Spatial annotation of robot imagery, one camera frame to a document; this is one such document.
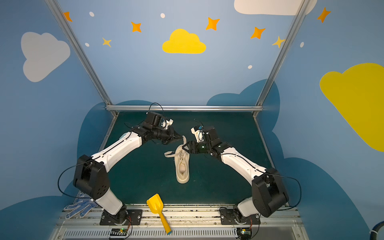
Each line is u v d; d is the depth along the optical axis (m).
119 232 0.73
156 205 0.78
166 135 0.74
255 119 1.25
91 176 0.44
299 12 0.72
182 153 0.89
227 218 0.74
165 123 0.72
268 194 0.42
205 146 0.70
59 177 0.36
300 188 0.42
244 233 0.73
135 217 0.75
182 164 0.86
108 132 1.15
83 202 0.78
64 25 0.74
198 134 0.73
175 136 0.77
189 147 0.73
